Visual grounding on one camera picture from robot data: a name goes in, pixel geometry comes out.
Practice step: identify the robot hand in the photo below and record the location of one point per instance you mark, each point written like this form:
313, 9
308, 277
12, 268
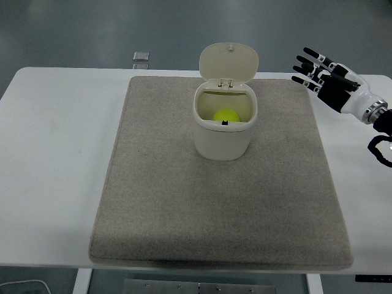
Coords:
337, 95

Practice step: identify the yellow tennis ball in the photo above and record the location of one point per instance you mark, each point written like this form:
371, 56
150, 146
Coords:
226, 114

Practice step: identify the cream bin with flip lid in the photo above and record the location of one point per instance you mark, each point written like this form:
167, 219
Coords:
222, 144

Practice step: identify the beige felt mat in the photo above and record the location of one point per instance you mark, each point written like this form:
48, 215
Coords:
183, 208

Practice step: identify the white table leg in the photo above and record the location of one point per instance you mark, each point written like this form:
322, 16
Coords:
314, 284
82, 283

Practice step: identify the small silver floor plate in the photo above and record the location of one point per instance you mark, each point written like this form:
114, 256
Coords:
140, 65

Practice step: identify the grey metal plate with screws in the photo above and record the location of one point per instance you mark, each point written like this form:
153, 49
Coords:
171, 288

